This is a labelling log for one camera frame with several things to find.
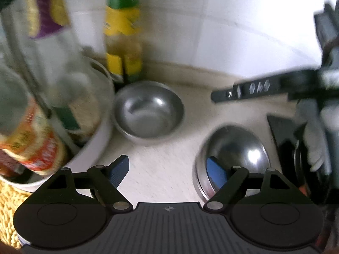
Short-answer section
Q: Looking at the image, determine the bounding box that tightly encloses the vinegar bottle yellow label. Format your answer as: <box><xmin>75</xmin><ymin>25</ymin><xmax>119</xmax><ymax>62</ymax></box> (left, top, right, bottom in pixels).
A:
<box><xmin>0</xmin><ymin>63</ymin><xmax>71</xmax><ymax>178</ymax></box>

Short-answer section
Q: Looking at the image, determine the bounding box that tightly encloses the oil bottle yellow label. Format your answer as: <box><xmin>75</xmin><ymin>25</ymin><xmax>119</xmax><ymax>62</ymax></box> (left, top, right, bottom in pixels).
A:
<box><xmin>103</xmin><ymin>0</ymin><xmax>144</xmax><ymax>84</ymax></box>

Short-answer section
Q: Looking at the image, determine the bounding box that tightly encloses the person's right hand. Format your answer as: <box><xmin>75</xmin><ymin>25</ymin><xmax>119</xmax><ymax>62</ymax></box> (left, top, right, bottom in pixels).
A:
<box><xmin>296</xmin><ymin>99</ymin><xmax>332</xmax><ymax>173</ymax></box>

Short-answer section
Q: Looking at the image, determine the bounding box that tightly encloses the black gas stove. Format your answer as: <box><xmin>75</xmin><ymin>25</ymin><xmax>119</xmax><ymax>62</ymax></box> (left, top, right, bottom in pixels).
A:
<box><xmin>266</xmin><ymin>115</ymin><xmax>339</xmax><ymax>205</ymax></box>

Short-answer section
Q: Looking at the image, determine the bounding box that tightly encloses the stainless steel bowl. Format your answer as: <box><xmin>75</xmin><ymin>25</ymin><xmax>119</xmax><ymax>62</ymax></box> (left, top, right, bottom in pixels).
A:
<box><xmin>113</xmin><ymin>80</ymin><xmax>185</xmax><ymax>146</ymax></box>
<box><xmin>192</xmin><ymin>124</ymin><xmax>271</xmax><ymax>202</ymax></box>

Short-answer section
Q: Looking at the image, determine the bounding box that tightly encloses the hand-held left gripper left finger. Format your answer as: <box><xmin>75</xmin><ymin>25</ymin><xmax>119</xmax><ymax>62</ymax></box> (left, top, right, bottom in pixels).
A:
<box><xmin>46</xmin><ymin>155</ymin><xmax>133</xmax><ymax>213</ymax></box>

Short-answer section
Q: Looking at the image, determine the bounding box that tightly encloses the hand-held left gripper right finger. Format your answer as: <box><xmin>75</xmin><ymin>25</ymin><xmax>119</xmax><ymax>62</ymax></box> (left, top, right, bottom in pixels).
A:
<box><xmin>204</xmin><ymin>157</ymin><xmax>289</xmax><ymax>213</ymax></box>

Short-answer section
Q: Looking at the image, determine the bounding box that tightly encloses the white round bottle tray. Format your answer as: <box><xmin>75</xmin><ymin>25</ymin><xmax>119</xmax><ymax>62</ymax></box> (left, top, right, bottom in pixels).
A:
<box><xmin>0</xmin><ymin>55</ymin><xmax>116</xmax><ymax>192</ymax></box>

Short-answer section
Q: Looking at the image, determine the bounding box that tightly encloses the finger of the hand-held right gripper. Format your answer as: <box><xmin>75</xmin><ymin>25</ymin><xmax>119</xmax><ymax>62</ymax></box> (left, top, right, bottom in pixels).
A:
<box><xmin>211</xmin><ymin>75</ymin><xmax>288</xmax><ymax>104</ymax></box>

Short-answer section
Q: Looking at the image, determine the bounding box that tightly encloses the yellow chenille mat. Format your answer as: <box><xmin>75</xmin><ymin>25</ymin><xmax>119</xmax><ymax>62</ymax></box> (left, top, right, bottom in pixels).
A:
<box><xmin>0</xmin><ymin>182</ymin><xmax>33</xmax><ymax>250</ymax></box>

